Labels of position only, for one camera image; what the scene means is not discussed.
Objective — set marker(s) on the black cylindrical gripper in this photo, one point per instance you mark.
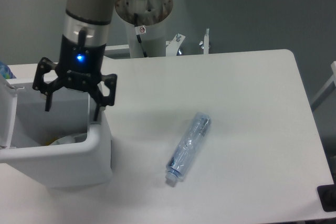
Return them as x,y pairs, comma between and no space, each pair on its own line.
79,67

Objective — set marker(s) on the white paper wrapper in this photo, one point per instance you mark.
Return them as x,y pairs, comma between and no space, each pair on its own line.
70,139

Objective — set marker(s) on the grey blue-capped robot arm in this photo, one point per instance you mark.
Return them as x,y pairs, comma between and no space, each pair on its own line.
87,9

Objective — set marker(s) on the white open trash can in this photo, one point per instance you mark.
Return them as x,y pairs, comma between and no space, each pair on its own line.
64,147

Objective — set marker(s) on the blue patterned object left edge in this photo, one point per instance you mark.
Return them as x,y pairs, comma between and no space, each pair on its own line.
6,71

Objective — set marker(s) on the clear plastic water bottle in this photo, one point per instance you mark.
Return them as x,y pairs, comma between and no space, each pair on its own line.
187,149

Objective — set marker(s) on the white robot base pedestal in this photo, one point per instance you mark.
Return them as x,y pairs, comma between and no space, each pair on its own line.
145,25

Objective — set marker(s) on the white metal frame bracket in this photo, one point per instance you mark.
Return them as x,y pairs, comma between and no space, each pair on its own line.
173,47

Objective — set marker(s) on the white frame leg right edge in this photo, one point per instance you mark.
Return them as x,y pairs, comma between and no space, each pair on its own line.
324,91

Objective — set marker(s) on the black table clamp mount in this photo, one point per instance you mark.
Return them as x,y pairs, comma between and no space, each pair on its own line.
327,197

